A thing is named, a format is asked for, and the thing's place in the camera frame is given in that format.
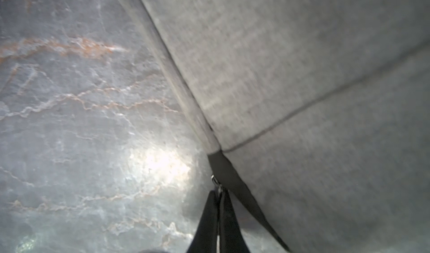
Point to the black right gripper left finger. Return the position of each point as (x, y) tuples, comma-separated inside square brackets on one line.
[(205, 239)]

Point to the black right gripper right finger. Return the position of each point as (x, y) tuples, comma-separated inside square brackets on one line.
[(230, 238)]

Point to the grey laptop bag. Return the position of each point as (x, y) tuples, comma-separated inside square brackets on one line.
[(314, 113)]

